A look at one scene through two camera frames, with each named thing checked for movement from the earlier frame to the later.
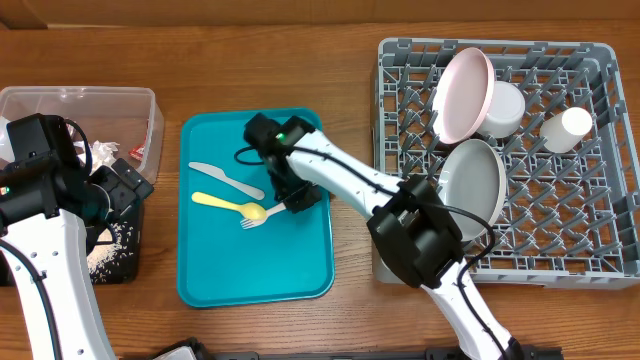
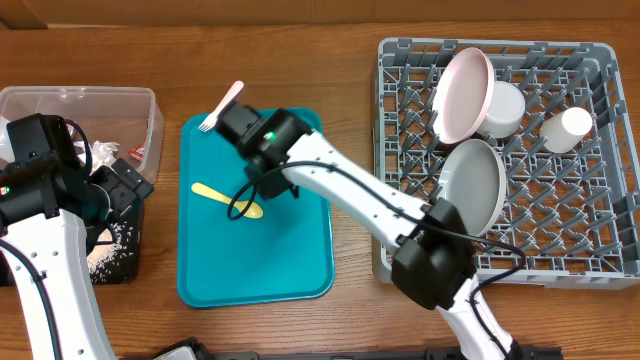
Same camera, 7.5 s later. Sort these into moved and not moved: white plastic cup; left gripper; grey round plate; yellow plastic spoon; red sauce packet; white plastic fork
Moved: white plastic fork; yellow plastic spoon
Not moved: left gripper; white plastic cup; grey round plate; red sauce packet
